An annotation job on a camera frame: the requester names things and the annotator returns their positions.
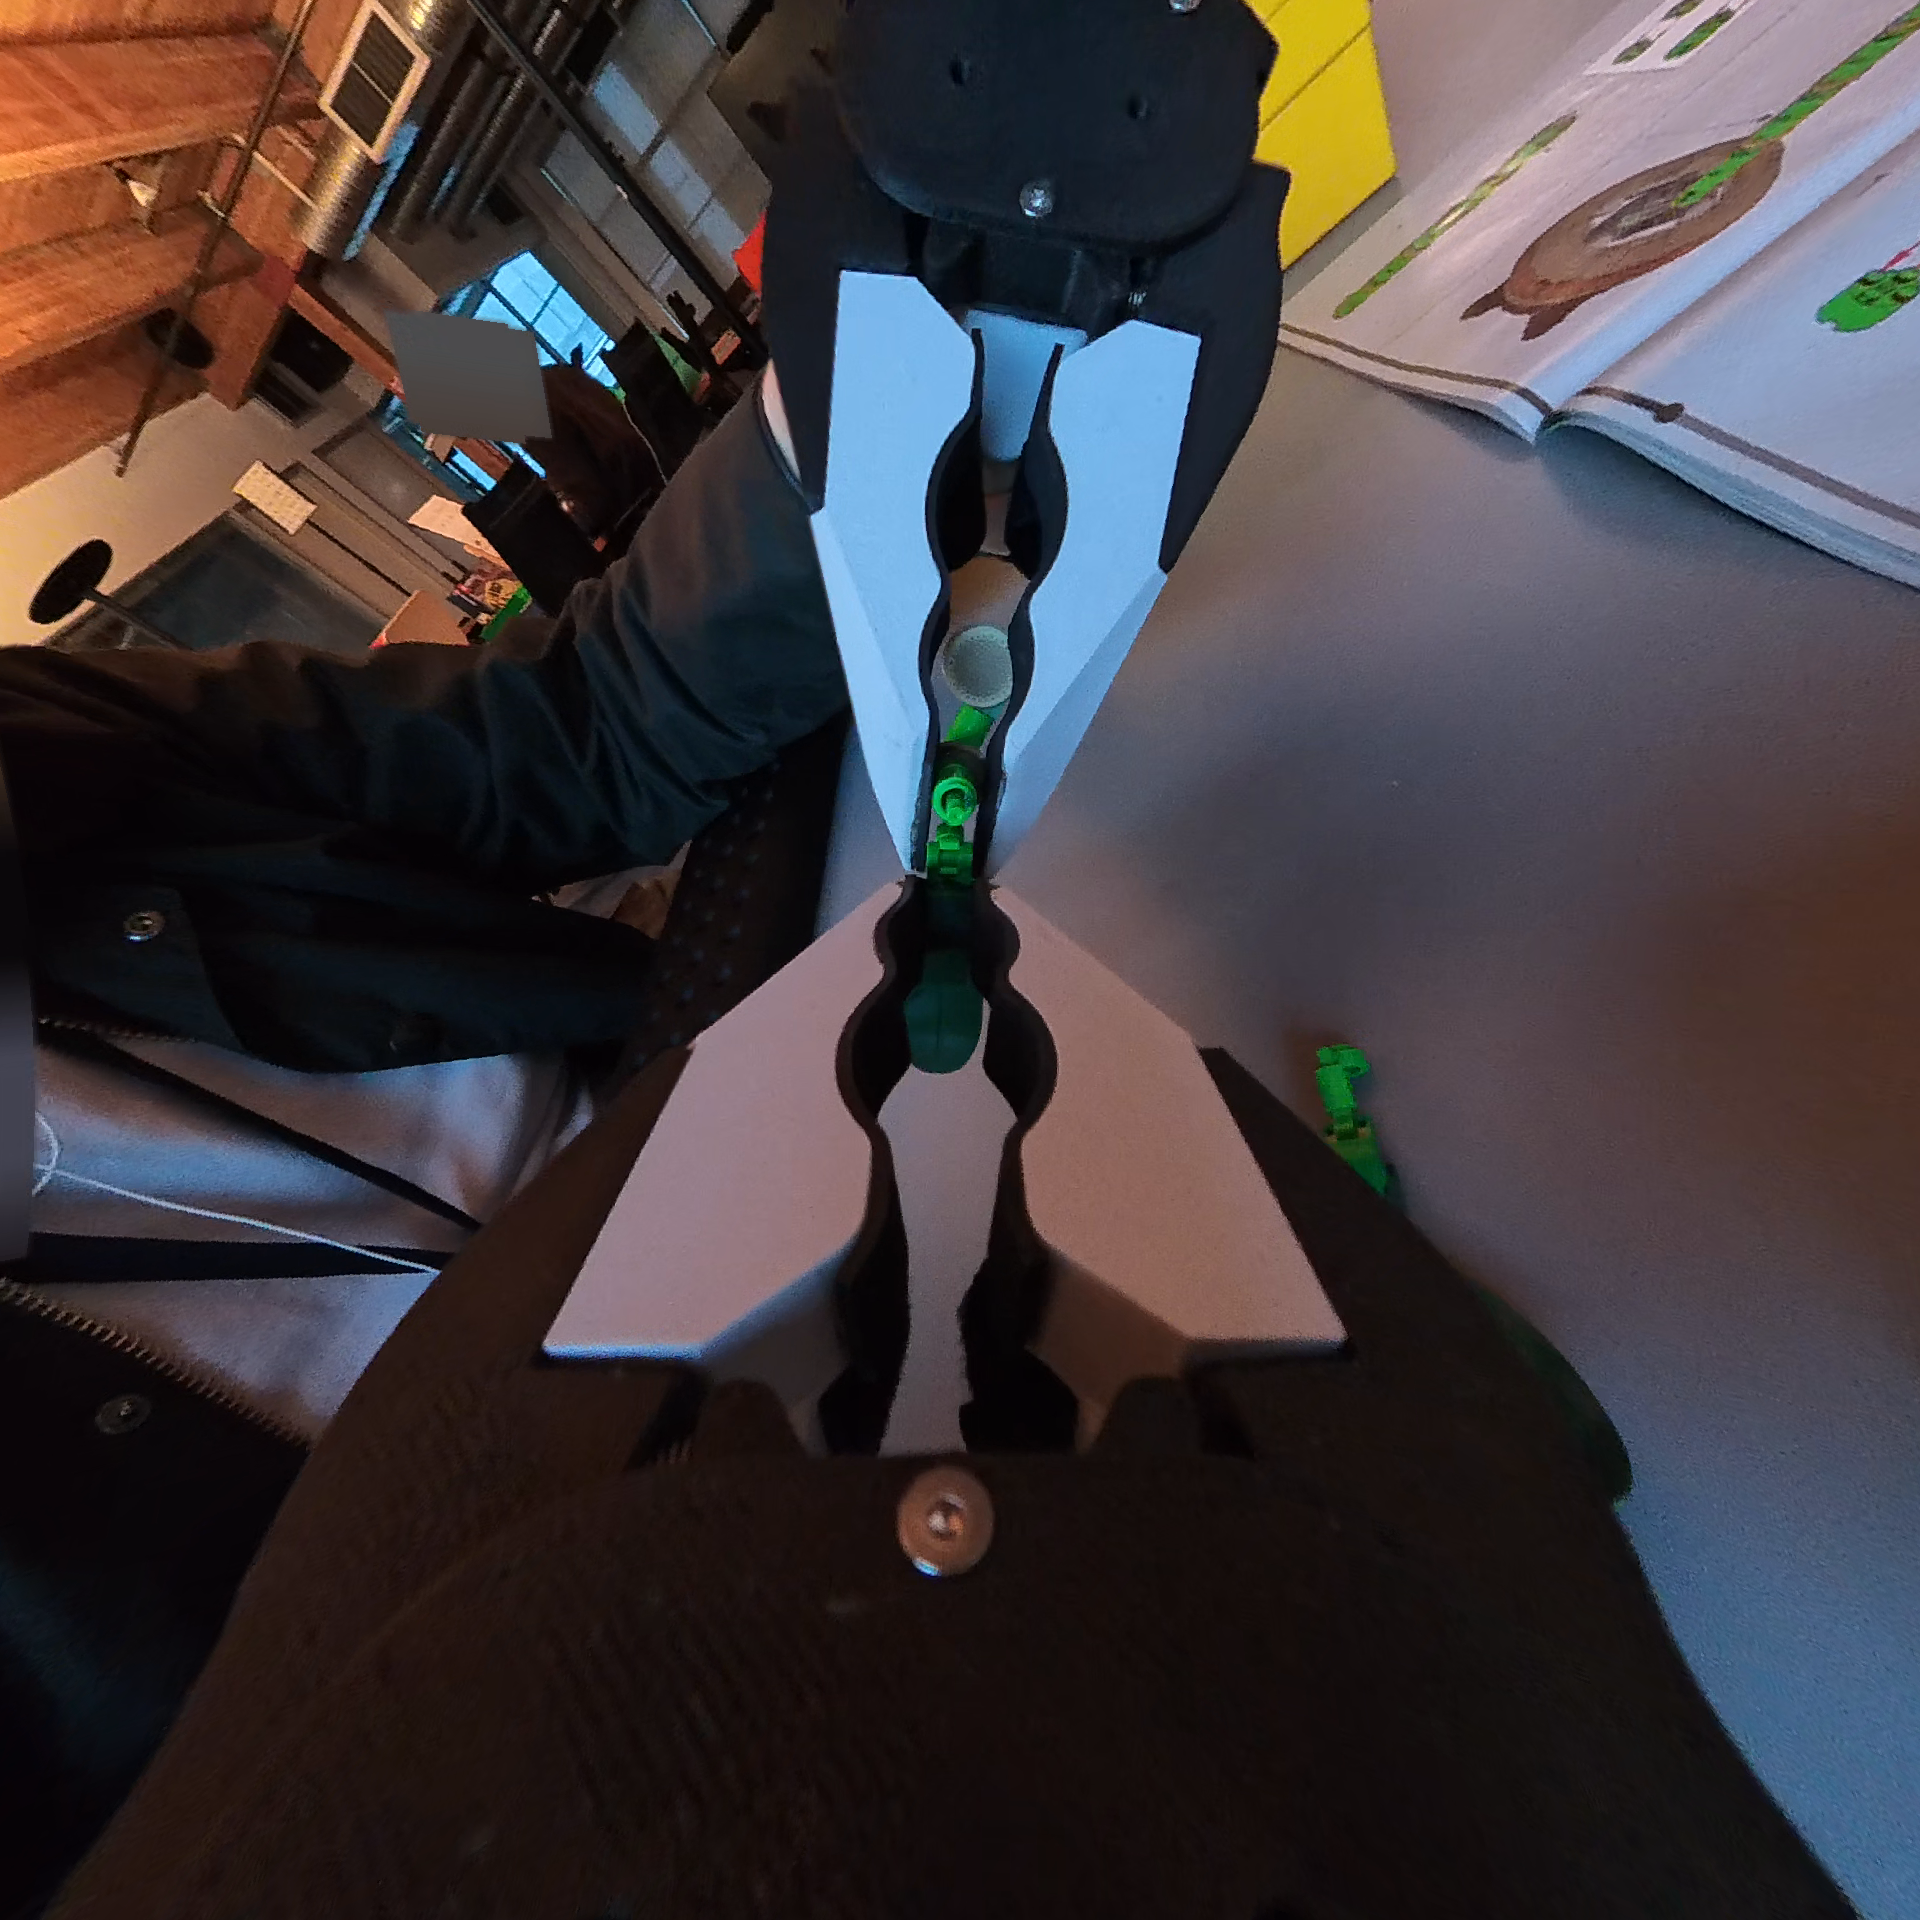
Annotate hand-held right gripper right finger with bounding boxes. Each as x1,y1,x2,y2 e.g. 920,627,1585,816
976,880,1347,1453

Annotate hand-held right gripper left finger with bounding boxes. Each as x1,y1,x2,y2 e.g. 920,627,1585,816
544,880,920,1453

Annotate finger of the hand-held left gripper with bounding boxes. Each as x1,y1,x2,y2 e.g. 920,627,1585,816
809,269,986,875
993,322,1207,889

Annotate green brick bamboo stalk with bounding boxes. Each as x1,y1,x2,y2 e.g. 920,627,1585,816
919,619,1027,889

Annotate dark green leaf piece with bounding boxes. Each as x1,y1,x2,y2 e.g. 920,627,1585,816
901,885,993,1079

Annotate person's left forearm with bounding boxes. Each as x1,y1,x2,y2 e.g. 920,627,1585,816
0,381,854,963

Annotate grey desk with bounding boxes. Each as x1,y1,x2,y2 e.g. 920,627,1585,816
809,257,1920,1871

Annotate yellow plastic bin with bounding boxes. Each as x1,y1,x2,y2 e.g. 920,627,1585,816
1248,0,1400,275

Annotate white instruction booklet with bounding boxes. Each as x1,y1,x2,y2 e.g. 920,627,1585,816
1275,0,1920,589

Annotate white cable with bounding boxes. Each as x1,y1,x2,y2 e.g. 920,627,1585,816
26,1112,440,1281

